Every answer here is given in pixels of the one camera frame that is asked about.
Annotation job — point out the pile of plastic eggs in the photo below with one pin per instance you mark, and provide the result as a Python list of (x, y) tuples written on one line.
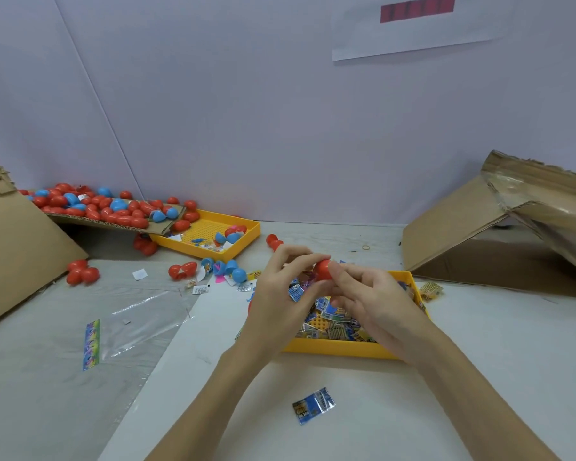
[(125, 208)]

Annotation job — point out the yellow plastic tray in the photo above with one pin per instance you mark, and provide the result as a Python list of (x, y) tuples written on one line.
[(317, 347)]

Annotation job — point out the single red plastic egg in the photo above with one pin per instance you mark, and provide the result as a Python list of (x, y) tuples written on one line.
[(323, 269)]

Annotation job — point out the yellow label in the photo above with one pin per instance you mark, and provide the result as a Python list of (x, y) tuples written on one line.
[(430, 291)]

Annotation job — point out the clear bag with coloured label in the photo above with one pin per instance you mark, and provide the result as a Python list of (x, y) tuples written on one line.
[(139, 326)]

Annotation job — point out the brown cardboard sheet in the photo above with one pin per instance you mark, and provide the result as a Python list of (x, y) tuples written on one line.
[(91, 218)]

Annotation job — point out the tall brown cardboard box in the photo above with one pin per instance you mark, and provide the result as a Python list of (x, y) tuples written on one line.
[(14, 254)]

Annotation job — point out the person's left forearm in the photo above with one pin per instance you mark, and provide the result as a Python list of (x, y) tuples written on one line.
[(206, 413)]

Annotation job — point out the person's right hand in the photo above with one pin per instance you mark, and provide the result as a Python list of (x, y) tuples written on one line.
[(384, 307)]

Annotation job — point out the small white paper scrap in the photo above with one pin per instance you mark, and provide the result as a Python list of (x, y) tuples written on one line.
[(139, 274)]

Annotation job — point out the person's left hand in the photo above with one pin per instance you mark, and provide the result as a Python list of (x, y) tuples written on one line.
[(278, 307)]

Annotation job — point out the torn flattened cardboard box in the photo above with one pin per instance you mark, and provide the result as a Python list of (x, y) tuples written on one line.
[(446, 221)]

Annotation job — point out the white paper sign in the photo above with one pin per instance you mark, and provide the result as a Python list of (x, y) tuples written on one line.
[(418, 33)]

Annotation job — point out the yellow tray under eggs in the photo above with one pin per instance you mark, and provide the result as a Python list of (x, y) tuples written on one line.
[(242, 235)]

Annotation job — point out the blue packet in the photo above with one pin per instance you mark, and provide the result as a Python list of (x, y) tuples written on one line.
[(313, 405)]

